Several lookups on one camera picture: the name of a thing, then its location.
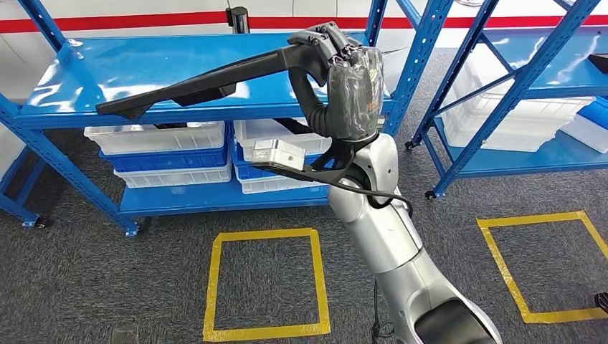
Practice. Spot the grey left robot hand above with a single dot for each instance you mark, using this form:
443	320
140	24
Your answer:
124	337

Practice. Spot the black plastic car part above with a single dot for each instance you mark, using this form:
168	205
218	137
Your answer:
599	62
190	88

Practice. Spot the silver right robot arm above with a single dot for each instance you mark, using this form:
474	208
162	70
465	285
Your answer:
380	237

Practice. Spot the black part in bin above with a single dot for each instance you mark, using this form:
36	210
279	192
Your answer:
294	126
171	126

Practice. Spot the white car with red stripe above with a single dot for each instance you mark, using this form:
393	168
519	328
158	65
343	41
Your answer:
142	9

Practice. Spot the large white plastic bin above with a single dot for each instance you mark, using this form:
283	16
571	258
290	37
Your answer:
546	118

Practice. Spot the black shoe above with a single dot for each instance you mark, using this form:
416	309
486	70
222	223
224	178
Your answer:
602	301

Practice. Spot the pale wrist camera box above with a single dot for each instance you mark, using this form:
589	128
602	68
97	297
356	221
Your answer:
278	154

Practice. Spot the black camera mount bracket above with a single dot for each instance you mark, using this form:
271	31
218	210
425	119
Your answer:
332	166

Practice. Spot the black cylinder post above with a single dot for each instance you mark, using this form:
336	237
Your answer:
238	21

